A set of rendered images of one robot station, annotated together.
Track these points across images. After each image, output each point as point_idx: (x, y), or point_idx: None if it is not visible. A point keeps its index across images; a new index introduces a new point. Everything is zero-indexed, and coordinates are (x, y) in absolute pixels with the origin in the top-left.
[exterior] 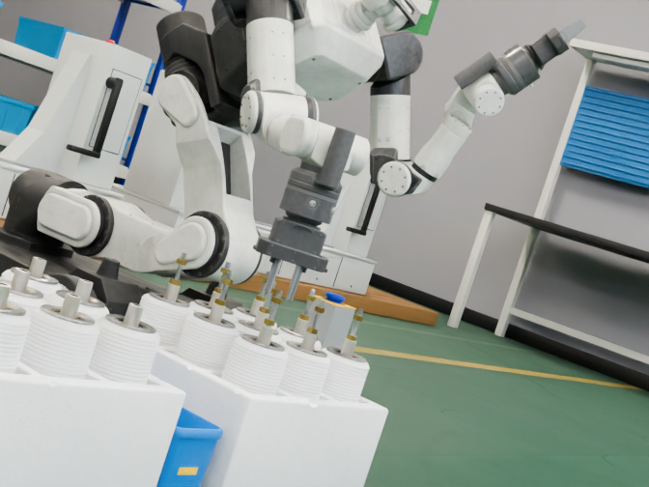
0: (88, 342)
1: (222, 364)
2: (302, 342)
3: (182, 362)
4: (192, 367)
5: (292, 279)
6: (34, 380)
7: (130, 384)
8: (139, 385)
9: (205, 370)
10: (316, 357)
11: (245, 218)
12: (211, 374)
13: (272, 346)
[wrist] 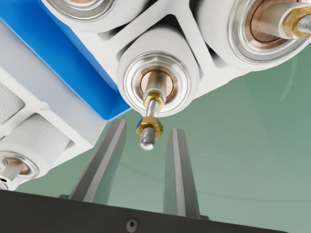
0: (19, 184)
1: (130, 19)
2: (265, 21)
3: (81, 40)
4: (94, 50)
5: (171, 174)
6: (25, 180)
7: (59, 156)
8: (64, 154)
9: (108, 53)
10: (262, 67)
11: None
12: (115, 65)
13: (172, 88)
